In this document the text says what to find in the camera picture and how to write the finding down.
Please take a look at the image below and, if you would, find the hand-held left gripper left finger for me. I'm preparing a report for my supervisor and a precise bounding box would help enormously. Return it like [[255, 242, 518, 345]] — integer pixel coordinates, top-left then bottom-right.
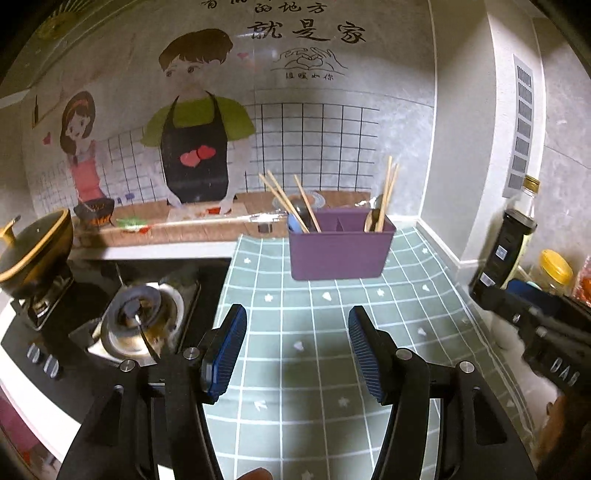
[[58, 304, 249, 480]]

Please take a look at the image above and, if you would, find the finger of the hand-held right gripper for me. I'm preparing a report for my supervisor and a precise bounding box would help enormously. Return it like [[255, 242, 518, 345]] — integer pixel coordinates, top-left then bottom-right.
[[475, 286, 555, 337], [505, 278, 591, 328]]

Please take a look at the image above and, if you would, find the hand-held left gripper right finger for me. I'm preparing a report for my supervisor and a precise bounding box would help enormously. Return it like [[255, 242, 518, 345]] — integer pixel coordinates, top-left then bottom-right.
[[348, 305, 539, 480]]

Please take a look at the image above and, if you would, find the purple utensil holder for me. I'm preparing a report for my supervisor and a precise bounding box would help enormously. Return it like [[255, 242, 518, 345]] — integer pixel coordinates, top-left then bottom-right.
[[287, 208, 397, 281]]

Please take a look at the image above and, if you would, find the person's right forearm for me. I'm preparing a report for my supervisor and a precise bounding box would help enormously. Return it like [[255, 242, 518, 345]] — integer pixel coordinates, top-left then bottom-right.
[[538, 392, 591, 480]]

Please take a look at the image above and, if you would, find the yellow lid jar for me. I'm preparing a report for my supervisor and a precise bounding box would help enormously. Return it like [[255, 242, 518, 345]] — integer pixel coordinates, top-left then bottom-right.
[[531, 249, 574, 296]]

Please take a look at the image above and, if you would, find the red bottle orange cap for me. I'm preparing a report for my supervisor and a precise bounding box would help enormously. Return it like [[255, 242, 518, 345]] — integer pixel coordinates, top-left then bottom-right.
[[573, 256, 591, 305]]

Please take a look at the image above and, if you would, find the dark soy sauce bottle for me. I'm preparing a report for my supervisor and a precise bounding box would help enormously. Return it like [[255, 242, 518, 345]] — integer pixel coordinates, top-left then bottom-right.
[[468, 174, 541, 301]]

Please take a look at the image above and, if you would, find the black gas stove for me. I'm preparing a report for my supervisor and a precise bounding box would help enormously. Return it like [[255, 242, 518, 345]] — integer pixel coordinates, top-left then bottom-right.
[[0, 258, 232, 398]]

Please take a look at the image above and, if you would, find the green checked mat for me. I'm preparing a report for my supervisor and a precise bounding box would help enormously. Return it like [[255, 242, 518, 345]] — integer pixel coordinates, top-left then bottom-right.
[[198, 226, 532, 480]]

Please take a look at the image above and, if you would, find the stove burner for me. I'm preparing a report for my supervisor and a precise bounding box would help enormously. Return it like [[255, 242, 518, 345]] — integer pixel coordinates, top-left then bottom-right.
[[69, 279, 201, 365], [11, 272, 77, 330]]

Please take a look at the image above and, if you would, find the white vent grille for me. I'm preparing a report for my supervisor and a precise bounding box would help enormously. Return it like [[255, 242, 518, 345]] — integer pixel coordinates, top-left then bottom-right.
[[502, 54, 534, 198]]

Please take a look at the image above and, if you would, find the black pot with lid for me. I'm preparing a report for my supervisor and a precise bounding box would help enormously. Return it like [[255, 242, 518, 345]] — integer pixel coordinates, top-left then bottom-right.
[[0, 209, 75, 298]]

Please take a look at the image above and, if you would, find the cartoon wall poster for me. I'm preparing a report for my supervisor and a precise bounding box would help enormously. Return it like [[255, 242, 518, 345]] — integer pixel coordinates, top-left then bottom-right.
[[0, 0, 437, 241]]

